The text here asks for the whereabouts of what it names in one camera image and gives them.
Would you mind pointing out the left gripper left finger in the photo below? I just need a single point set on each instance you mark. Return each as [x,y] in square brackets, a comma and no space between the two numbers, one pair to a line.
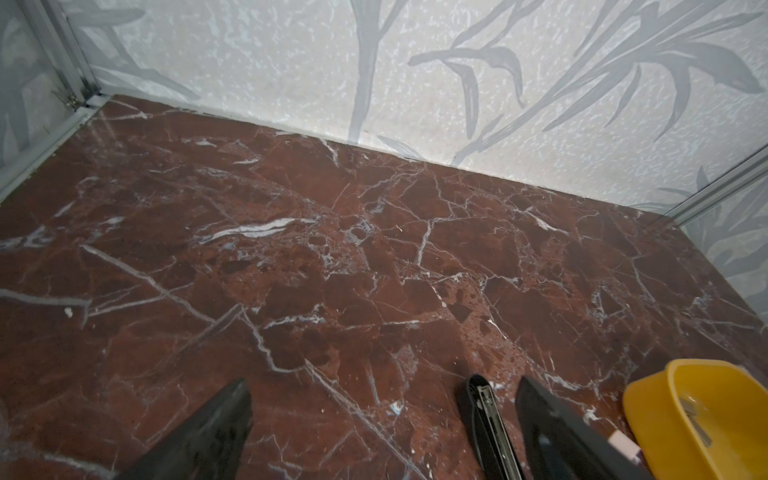
[207,445]

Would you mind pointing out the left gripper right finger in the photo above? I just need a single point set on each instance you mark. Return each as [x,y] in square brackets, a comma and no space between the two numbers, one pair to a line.
[560,445]

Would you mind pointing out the pink mini stapler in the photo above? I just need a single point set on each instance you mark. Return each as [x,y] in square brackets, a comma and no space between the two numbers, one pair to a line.
[626,446]

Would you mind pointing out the yellow plastic tray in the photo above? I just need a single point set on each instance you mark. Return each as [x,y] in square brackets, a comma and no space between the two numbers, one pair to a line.
[700,419]

